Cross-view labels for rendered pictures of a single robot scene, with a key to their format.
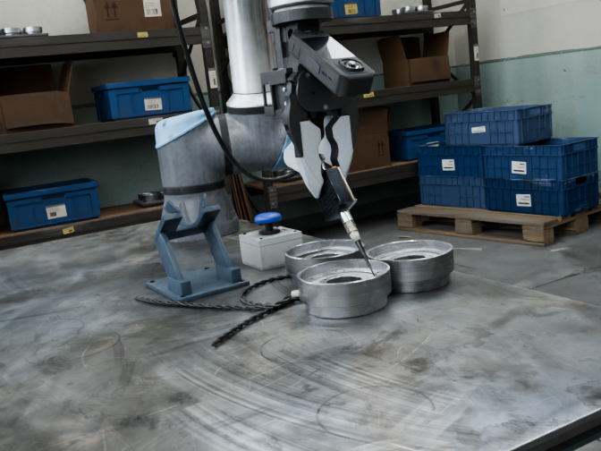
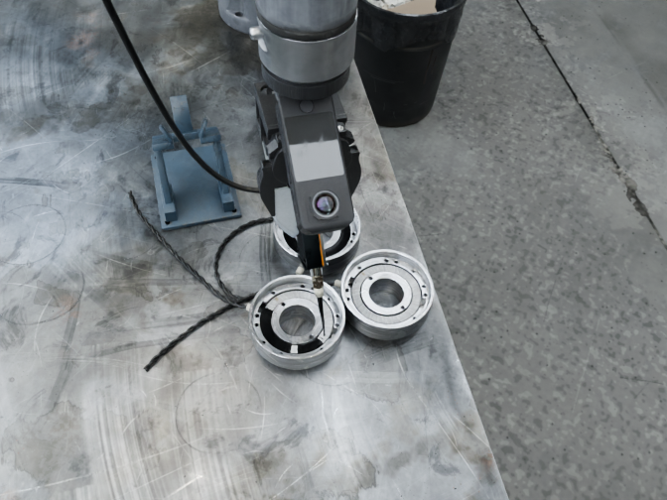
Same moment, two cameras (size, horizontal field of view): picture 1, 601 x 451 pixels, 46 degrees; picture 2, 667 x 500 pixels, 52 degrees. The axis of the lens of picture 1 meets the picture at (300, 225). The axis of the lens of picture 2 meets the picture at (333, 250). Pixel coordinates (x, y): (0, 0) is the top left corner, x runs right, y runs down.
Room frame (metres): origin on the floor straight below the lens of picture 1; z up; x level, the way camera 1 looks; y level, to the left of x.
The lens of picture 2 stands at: (0.42, -0.16, 1.48)
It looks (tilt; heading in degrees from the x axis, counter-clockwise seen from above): 55 degrees down; 13
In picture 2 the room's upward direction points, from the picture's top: 4 degrees clockwise
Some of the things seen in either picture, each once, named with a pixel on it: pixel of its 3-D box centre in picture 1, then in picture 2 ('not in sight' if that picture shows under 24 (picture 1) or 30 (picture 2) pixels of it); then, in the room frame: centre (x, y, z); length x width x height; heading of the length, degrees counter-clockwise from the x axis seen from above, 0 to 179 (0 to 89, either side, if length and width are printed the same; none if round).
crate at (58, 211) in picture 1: (50, 204); not in sight; (4.19, 1.47, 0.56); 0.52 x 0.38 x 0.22; 115
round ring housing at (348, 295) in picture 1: (344, 288); (297, 323); (0.77, -0.04, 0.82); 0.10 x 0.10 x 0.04
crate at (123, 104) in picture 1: (142, 99); not in sight; (4.49, 0.89, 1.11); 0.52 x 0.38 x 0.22; 118
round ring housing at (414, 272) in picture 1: (410, 266); (385, 297); (0.83, -0.13, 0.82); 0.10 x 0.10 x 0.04
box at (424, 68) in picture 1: (414, 60); not in sight; (5.48, -1.01, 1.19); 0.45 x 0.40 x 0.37; 113
